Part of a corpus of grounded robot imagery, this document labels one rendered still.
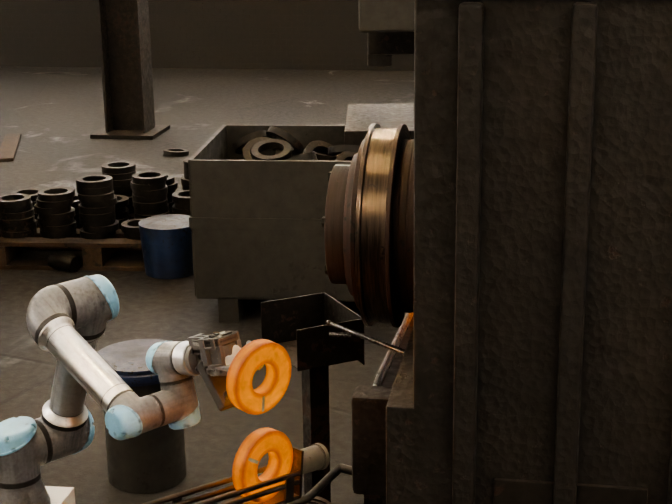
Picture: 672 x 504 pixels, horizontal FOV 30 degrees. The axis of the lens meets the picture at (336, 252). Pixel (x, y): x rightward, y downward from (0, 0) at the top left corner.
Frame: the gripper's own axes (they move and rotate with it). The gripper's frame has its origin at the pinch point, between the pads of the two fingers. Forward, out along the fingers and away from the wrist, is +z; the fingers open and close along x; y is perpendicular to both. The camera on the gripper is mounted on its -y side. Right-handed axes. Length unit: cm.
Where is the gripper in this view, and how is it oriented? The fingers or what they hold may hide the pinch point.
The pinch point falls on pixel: (258, 367)
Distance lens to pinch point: 260.0
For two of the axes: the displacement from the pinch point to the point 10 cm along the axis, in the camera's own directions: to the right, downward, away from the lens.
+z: 6.8, -0.6, -7.3
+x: 7.0, -2.1, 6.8
